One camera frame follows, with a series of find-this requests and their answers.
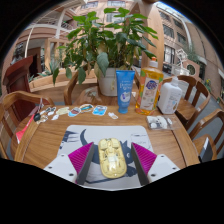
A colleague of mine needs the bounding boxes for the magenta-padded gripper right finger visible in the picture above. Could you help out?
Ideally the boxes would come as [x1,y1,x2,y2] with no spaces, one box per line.
[130,142,181,187]

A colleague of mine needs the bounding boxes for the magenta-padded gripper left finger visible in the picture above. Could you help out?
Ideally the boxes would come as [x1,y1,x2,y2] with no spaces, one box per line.
[43,141,96,186]

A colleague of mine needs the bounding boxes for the yellow computer mouse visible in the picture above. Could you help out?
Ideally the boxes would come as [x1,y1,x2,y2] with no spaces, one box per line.
[97,137,128,180]

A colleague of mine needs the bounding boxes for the white mouse pad, dark print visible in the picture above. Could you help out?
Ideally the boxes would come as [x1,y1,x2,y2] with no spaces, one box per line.
[56,124,155,192]

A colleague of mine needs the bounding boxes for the clear plastic packet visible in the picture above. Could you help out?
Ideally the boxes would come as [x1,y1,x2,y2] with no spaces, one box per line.
[146,115,174,131]

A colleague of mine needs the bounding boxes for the dark notebook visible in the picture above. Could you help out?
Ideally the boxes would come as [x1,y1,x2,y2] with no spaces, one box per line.
[198,136,214,163]

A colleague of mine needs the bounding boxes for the keys with black fob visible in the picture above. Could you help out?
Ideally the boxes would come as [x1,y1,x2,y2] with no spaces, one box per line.
[33,112,49,125]

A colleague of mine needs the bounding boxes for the oval dark-rimmed sticker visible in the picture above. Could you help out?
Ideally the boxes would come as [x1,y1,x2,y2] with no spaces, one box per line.
[79,103,95,113]

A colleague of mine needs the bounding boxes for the blue sticker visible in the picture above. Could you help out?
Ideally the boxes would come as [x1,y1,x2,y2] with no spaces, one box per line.
[91,104,108,117]

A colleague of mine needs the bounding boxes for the white pump bottle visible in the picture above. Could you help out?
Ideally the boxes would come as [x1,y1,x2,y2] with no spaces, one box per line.
[157,75,183,115]

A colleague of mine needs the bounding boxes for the yellow dish soap bottle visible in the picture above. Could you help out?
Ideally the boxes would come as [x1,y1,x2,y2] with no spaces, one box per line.
[135,57,165,116]

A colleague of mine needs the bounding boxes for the wooden armchair holding red bag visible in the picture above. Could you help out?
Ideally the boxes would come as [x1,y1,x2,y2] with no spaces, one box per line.
[0,90,55,161]

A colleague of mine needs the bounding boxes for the wooden planter box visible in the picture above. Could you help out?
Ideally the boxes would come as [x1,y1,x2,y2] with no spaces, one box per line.
[28,68,98,94]

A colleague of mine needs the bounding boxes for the blue squeeze tube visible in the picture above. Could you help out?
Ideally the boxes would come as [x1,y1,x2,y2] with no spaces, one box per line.
[115,69,136,115]

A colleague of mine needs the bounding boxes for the spiky green agave plant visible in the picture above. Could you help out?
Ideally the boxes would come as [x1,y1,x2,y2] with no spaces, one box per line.
[36,59,59,78]

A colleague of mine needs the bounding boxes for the white abstract sculpture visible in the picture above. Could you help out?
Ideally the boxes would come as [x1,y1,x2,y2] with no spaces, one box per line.
[174,48,191,76]

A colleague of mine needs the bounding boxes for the green plant in white pot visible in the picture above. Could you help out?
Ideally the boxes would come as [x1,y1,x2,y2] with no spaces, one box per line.
[52,7,158,98]

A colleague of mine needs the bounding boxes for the dark red wooden pedestal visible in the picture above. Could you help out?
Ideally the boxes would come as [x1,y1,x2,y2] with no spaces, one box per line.
[2,54,38,121]

